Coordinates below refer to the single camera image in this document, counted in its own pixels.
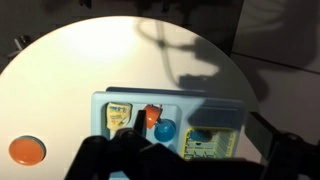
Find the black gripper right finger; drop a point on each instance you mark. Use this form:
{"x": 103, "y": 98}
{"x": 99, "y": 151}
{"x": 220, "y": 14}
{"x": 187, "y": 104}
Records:
{"x": 288, "y": 156}

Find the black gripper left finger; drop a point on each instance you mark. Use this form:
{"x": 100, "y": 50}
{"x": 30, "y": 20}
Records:
{"x": 129, "y": 151}

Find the yellow toy soap bottle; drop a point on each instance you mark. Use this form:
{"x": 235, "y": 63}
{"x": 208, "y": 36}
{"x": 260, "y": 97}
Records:
{"x": 118, "y": 115}

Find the blue toy bowl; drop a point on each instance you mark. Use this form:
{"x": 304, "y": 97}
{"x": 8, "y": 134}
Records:
{"x": 165, "y": 130}

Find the orange toy cup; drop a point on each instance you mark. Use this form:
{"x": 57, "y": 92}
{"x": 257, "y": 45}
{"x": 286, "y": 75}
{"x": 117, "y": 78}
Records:
{"x": 152, "y": 115}

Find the light blue toy sink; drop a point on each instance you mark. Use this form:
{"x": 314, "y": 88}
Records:
{"x": 185, "y": 109}

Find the orange toy plate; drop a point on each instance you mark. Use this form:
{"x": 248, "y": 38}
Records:
{"x": 27, "y": 150}

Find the yellow-green dish rack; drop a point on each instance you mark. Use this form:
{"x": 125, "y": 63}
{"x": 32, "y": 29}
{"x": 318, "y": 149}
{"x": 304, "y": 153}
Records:
{"x": 201, "y": 142}

